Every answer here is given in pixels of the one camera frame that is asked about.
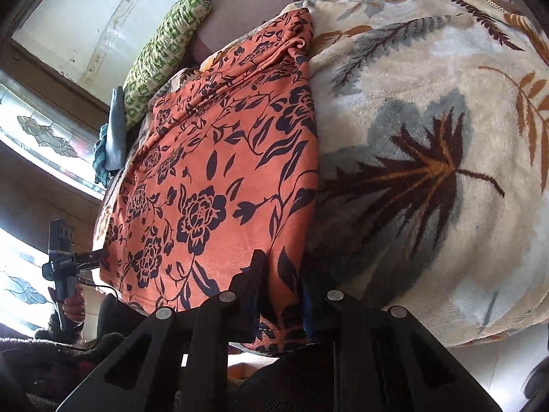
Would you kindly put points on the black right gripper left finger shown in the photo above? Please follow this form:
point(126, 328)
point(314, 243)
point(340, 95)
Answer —
point(177, 360)

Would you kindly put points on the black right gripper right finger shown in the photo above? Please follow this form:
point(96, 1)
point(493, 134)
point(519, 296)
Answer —
point(385, 360)

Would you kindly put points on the orange floral garment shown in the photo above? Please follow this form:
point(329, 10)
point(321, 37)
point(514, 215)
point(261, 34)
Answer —
point(224, 171)

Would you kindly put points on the person's left hand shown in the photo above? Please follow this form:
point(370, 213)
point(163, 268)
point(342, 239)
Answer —
point(72, 307)

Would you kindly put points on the teal striped cloth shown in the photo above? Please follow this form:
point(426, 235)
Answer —
point(102, 175)

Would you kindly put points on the blue folded cloth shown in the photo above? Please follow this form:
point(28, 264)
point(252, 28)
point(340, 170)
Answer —
point(115, 146)

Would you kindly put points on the green patterned pillow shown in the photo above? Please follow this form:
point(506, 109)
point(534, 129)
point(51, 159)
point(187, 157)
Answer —
point(161, 55)

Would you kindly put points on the cream leaf pattern blanket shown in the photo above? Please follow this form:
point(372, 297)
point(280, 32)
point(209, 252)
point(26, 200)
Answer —
point(432, 126)

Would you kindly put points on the wooden window frame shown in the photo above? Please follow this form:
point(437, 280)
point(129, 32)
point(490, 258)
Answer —
point(48, 128)

